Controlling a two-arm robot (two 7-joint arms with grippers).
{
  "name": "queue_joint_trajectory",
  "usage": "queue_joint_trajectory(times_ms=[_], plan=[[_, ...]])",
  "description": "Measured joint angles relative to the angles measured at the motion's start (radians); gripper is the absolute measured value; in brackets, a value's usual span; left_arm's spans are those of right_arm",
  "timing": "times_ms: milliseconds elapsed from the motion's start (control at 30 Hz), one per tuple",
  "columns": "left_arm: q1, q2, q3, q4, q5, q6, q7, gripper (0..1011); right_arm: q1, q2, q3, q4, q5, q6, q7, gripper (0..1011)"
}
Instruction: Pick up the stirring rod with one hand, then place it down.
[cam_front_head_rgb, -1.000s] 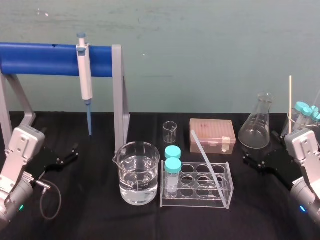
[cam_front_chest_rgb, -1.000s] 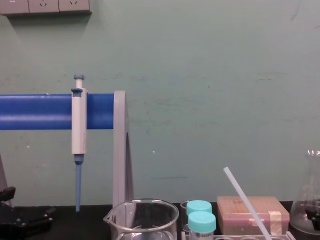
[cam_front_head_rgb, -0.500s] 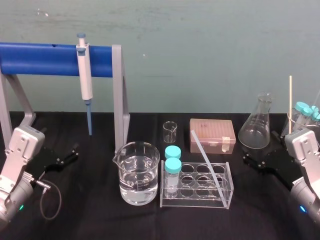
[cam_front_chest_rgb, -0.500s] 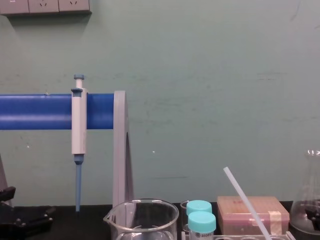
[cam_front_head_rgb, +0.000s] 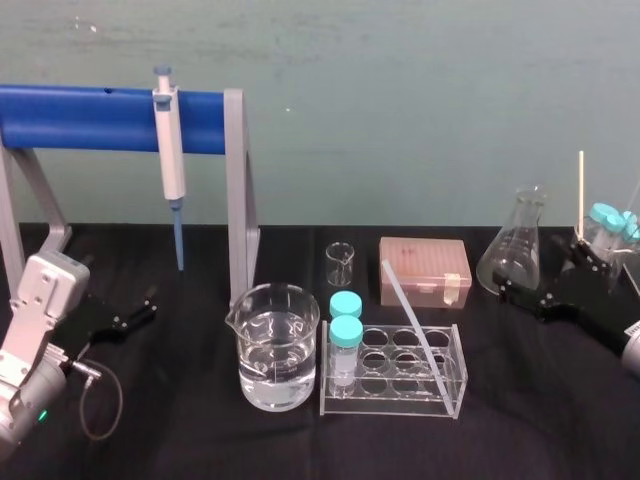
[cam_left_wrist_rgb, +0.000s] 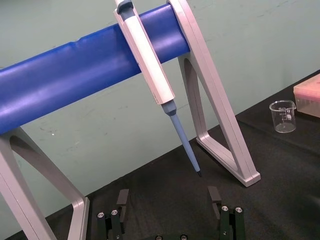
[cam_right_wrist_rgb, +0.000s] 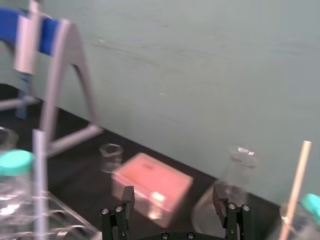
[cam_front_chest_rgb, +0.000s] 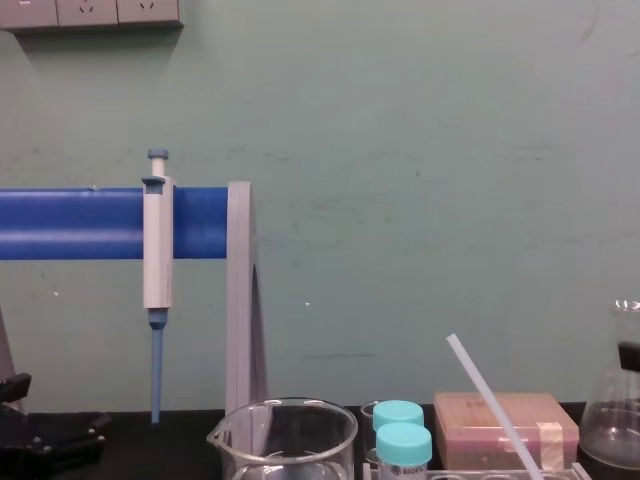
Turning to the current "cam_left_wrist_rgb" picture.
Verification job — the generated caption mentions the black table cloth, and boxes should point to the black table cloth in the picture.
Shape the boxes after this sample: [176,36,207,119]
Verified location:
[42,70,320,240]

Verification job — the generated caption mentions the pink pipette tip box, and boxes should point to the pink pipette tip box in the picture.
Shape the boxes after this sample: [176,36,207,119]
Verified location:
[293,76,320,117]

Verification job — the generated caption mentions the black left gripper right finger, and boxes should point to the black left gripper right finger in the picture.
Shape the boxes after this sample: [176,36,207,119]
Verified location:
[207,186,246,240]

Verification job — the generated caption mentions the clear glass beaker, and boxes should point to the clear glass beaker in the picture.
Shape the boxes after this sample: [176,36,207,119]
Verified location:
[269,99,297,133]

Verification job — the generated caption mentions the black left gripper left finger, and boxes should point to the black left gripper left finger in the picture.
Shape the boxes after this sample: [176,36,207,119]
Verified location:
[96,188,130,240]

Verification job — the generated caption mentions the grey and blue pipette stand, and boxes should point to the grey and blue pipette stand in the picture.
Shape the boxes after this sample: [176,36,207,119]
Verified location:
[0,0,262,240]

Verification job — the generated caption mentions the white and blue pipette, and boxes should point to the white and blue pipette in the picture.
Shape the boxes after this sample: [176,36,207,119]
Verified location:
[113,0,203,179]

